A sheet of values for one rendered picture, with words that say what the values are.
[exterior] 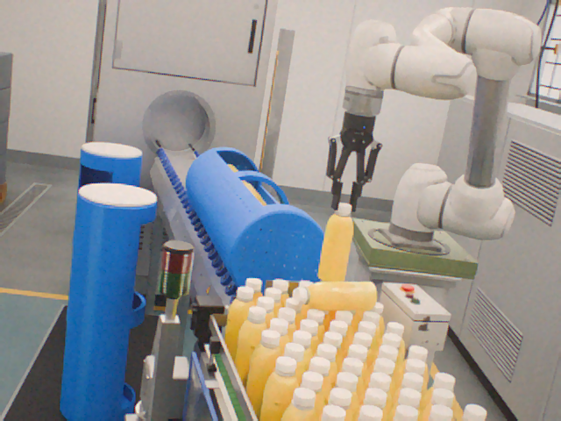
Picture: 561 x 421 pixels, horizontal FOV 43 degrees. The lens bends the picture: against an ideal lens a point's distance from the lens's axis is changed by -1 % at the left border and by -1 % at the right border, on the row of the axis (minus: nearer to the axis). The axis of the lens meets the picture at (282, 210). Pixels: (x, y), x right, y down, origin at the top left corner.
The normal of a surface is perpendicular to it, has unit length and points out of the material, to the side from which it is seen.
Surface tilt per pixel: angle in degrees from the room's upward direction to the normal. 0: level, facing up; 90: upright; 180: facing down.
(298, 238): 90
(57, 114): 90
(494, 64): 119
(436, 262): 90
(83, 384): 90
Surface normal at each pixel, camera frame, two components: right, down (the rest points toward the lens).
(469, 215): -0.49, 0.47
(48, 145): 0.08, 0.26
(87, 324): -0.26, 0.20
